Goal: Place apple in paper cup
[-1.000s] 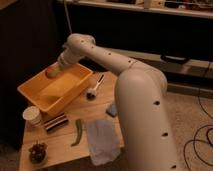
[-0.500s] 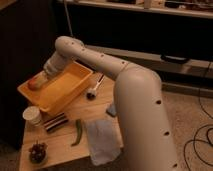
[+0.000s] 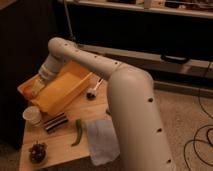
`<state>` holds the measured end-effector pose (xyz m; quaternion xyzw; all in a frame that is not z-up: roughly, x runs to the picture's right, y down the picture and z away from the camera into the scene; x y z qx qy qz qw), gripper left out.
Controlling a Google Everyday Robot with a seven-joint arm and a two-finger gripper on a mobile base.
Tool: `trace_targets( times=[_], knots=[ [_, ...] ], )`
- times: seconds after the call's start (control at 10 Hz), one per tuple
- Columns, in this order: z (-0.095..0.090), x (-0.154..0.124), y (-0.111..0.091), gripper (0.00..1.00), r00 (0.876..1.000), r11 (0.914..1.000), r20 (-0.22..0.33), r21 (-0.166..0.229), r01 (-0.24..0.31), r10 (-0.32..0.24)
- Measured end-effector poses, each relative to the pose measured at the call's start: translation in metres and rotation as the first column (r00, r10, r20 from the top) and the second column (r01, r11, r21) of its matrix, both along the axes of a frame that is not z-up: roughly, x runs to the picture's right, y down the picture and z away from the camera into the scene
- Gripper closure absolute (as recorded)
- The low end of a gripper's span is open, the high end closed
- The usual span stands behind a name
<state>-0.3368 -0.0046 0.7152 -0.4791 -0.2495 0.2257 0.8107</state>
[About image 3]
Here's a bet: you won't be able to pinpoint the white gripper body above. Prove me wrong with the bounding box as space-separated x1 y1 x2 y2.
38 55 64 81

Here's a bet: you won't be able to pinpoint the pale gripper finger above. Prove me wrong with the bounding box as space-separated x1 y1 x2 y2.
32 79 45 97

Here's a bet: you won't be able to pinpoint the small orange apple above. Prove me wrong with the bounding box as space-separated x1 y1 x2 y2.
23 87 33 99

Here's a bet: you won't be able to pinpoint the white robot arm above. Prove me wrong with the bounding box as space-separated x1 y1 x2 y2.
33 37 177 171

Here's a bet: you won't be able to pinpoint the white paper cup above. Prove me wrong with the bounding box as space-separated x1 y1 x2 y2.
22 106 42 125

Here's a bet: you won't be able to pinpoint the yellow plastic bin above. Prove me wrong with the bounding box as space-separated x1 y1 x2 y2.
17 60 94 118

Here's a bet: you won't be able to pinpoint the striped black white box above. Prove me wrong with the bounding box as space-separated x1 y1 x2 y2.
44 113 68 133

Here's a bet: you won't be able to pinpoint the grey metal pole stand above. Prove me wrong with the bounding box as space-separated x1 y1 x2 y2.
63 0 76 41

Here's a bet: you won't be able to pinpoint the bunch of dark grapes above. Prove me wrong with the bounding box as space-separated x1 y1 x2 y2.
29 142 47 164

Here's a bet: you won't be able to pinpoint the grey folded cloth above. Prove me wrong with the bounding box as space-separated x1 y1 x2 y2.
86 119 120 166

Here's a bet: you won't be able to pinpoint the black flat object on ledge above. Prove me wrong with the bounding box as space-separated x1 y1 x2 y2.
160 55 189 64

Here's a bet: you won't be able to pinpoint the black floor cables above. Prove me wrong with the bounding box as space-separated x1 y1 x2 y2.
183 61 213 164

